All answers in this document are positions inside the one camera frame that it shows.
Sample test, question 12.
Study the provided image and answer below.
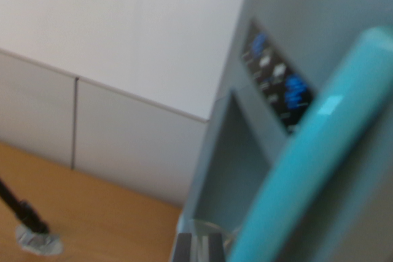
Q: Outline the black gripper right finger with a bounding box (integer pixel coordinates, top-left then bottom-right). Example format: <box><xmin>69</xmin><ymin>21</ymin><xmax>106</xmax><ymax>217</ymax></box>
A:
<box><xmin>208</xmin><ymin>233</ymin><xmax>227</xmax><ymax>262</ymax></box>

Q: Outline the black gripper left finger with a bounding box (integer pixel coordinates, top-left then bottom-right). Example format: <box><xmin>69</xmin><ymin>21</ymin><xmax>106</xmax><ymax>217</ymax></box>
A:
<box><xmin>173</xmin><ymin>233</ymin><xmax>194</xmax><ymax>262</ymax></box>

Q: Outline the grey tape patch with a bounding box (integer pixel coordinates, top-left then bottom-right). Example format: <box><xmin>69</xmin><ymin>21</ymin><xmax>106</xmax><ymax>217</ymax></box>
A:
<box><xmin>14</xmin><ymin>224</ymin><xmax>64</xmax><ymax>256</ymax></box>

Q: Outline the black temperature display panel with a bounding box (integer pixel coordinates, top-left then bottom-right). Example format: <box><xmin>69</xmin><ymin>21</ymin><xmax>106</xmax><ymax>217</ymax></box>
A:
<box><xmin>239</xmin><ymin>19</ymin><xmax>316</xmax><ymax>136</ymax></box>

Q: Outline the black tripod leg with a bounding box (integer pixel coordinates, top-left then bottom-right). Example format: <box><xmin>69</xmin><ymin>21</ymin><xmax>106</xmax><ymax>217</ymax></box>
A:
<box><xmin>0</xmin><ymin>177</ymin><xmax>50</xmax><ymax>234</ymax></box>

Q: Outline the teal handle of dispenser door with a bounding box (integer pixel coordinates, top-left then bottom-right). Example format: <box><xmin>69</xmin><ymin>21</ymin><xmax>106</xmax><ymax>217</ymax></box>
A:
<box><xmin>228</xmin><ymin>27</ymin><xmax>393</xmax><ymax>262</ymax></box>

